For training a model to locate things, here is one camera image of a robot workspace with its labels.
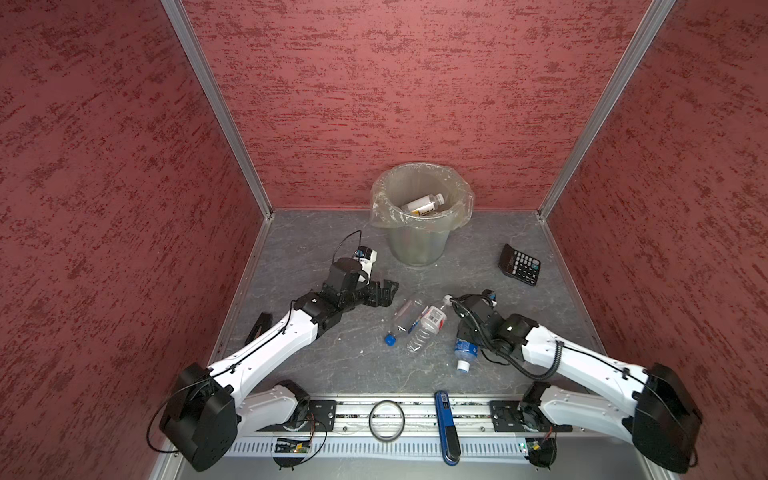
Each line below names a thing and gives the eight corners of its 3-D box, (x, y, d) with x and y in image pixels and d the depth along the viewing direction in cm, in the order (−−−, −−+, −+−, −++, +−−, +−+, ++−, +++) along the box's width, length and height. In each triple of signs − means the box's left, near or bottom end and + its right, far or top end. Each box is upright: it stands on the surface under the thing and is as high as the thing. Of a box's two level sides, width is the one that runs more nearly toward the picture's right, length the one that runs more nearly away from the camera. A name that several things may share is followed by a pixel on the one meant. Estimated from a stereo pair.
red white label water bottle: (398, 345, 87) (398, 338, 83) (437, 297, 98) (439, 289, 93) (417, 361, 84) (419, 355, 80) (456, 310, 95) (459, 302, 90)
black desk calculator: (491, 266, 107) (494, 261, 105) (503, 248, 113) (505, 243, 110) (532, 288, 101) (536, 283, 99) (542, 268, 107) (546, 263, 104)
